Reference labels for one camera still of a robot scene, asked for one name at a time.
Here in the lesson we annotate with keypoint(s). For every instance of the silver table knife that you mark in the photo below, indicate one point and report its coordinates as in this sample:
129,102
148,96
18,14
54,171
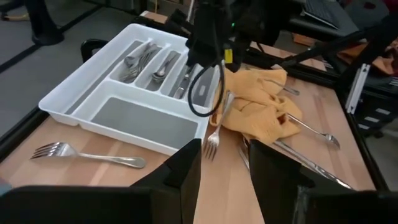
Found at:
326,174
244,155
178,93
186,77

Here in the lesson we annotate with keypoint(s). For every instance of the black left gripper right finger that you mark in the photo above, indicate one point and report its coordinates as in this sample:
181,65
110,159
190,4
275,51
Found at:
276,180

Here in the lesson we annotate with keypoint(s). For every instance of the silver spoon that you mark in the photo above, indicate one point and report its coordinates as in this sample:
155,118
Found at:
160,73

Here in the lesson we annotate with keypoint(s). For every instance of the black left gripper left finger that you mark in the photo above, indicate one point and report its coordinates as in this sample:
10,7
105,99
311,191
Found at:
186,174

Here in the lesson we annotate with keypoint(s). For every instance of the white metal bracket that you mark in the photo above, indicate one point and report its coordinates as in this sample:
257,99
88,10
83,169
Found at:
357,90

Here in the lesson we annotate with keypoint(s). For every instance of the white plastic cutlery tray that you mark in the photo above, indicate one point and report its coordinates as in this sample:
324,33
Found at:
140,121

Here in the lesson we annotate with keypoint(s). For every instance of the grey keyboard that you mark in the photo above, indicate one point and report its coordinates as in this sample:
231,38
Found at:
326,12

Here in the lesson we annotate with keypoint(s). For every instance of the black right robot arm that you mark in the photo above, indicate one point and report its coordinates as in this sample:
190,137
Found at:
326,46

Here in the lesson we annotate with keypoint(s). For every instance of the yellow waffle cloth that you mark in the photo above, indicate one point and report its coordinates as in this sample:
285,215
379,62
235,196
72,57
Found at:
255,105

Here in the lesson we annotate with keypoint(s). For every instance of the black pedestal base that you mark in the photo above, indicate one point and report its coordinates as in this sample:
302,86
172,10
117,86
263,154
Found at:
43,31

